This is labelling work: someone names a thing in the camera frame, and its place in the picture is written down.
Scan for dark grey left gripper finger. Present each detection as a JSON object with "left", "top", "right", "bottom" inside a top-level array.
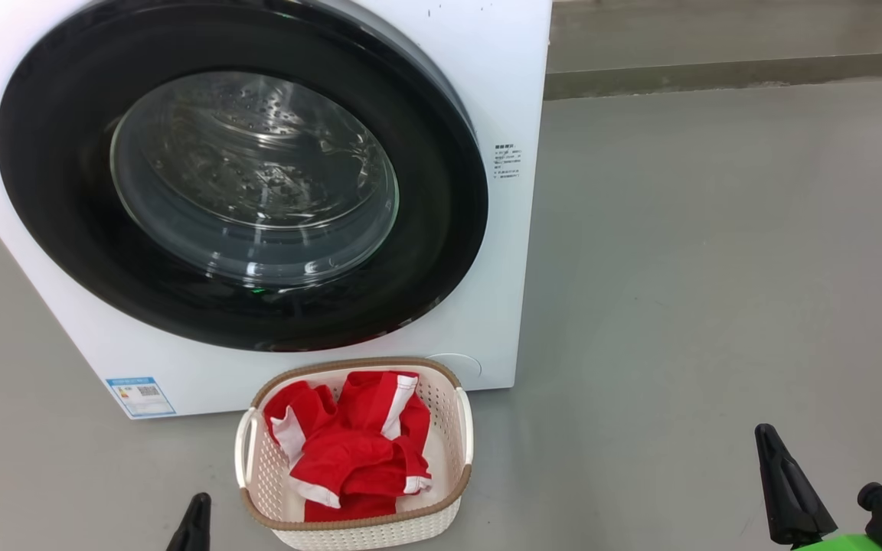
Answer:
[{"left": 165, "top": 492, "right": 213, "bottom": 551}]

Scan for red and white garment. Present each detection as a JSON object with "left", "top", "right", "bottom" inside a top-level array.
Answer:
[{"left": 263, "top": 371, "right": 434, "bottom": 523}]

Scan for washing machine glass door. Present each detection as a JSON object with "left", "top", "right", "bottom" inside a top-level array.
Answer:
[{"left": 0, "top": 0, "right": 489, "bottom": 353}]

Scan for cream laundry basket brown rim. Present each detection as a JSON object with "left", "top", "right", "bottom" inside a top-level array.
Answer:
[{"left": 234, "top": 357, "right": 475, "bottom": 551}]

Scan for white front-load washing machine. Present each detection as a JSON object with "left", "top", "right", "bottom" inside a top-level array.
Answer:
[{"left": 0, "top": 0, "right": 554, "bottom": 420}]

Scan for blue energy label sticker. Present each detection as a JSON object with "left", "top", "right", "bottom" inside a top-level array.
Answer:
[{"left": 106, "top": 376, "right": 178, "bottom": 419}]

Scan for round white filter cover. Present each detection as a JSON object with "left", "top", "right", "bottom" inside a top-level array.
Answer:
[{"left": 426, "top": 353, "right": 482, "bottom": 381}]

